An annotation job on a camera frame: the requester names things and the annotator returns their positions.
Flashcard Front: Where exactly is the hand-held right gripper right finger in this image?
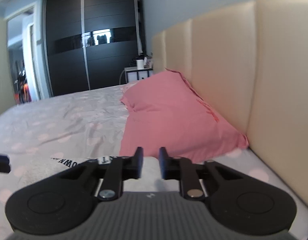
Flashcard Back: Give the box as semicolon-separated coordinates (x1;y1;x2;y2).
158;147;244;201

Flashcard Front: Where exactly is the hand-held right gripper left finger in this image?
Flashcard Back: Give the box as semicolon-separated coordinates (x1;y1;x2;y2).
54;146;144;202

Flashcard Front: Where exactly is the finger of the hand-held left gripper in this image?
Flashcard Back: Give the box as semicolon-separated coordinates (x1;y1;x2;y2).
0;154;11;174

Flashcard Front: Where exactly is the white printed sweatshirt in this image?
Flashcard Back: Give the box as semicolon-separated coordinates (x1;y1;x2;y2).
16;155;174;195

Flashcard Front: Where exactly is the orange item in hallway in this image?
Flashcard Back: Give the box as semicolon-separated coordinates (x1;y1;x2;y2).
15;82;30;103

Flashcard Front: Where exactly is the white nightstand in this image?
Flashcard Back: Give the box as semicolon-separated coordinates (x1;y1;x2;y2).
124;66;154;83

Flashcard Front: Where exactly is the black sliding wardrobe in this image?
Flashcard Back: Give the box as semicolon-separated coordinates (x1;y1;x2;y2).
43;0;146;97

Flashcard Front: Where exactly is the beige padded headboard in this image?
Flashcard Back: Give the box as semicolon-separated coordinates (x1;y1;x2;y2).
151;0;308;210

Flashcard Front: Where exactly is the beige door with handle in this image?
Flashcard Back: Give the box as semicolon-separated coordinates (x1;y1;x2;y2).
0;17;17;115

